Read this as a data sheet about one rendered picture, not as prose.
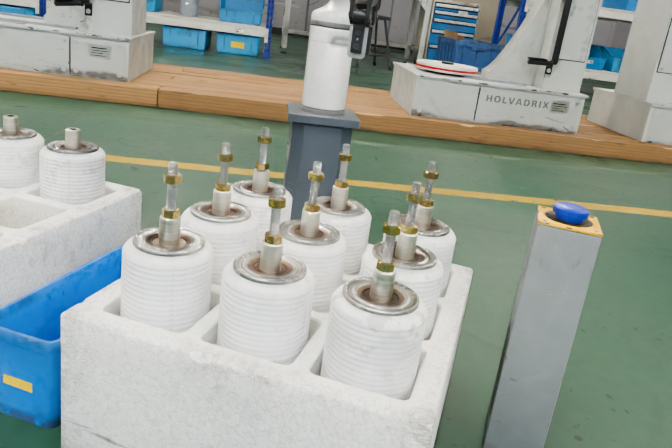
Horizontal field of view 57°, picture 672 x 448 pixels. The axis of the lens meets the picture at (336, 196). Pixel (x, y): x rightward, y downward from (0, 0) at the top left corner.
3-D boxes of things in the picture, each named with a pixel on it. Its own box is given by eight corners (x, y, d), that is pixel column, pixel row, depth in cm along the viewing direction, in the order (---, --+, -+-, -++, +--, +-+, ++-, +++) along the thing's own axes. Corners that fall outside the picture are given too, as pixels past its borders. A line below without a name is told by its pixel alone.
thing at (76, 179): (68, 238, 107) (68, 137, 101) (115, 251, 104) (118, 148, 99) (26, 257, 98) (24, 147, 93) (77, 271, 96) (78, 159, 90)
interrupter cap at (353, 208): (371, 220, 83) (371, 215, 82) (316, 217, 81) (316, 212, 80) (357, 201, 89) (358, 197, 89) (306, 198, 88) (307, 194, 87)
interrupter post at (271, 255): (265, 277, 62) (268, 247, 61) (253, 268, 63) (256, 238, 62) (285, 273, 63) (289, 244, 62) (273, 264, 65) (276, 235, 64)
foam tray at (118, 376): (223, 309, 104) (231, 210, 99) (451, 374, 94) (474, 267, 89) (59, 456, 68) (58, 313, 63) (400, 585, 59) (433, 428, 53)
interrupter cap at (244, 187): (252, 180, 93) (253, 176, 92) (295, 193, 90) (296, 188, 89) (222, 190, 86) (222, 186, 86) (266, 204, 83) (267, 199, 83)
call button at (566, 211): (549, 214, 74) (553, 198, 74) (584, 221, 73) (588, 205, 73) (550, 224, 71) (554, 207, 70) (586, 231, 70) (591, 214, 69)
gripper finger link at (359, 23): (356, 9, 74) (350, 51, 75) (353, 8, 71) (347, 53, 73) (368, 10, 74) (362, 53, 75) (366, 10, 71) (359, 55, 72)
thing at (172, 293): (213, 403, 70) (225, 257, 64) (125, 420, 65) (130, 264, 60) (191, 357, 78) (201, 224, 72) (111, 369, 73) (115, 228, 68)
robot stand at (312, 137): (273, 228, 144) (287, 101, 135) (335, 233, 146) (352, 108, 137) (273, 252, 130) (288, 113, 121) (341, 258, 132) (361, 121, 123)
